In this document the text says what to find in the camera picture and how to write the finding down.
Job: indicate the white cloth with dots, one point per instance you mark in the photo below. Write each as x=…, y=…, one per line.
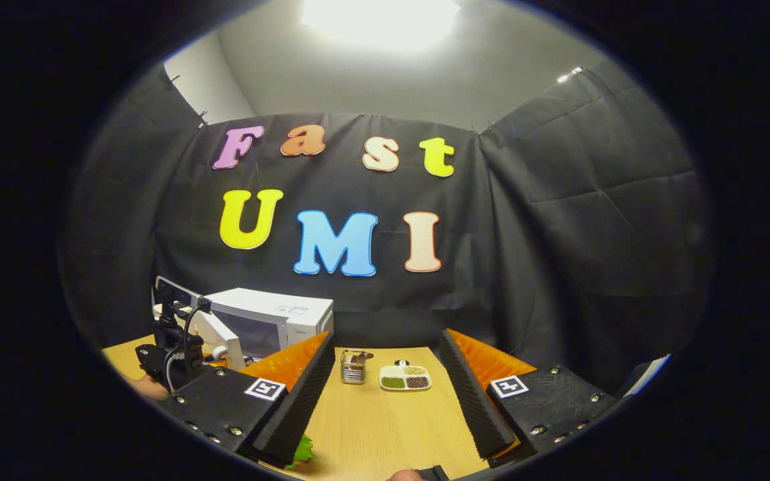
x=646, y=374

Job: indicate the black backdrop cloth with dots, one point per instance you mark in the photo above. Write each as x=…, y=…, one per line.
x=559, y=234

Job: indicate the large ceiling light panel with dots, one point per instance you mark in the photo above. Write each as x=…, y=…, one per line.
x=379, y=20

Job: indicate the white microwave oven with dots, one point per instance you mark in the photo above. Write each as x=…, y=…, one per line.
x=278, y=314

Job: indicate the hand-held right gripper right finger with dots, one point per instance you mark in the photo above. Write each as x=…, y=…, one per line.
x=475, y=407

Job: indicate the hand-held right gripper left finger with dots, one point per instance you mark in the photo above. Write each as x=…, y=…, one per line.
x=295, y=407

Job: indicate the small ceiling light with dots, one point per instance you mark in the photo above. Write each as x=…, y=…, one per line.
x=569, y=75

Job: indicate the sandwich with green lettuce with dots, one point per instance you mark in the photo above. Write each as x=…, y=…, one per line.
x=303, y=452

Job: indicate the white divided dish with beans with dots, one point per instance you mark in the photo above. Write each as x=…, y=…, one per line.
x=405, y=377

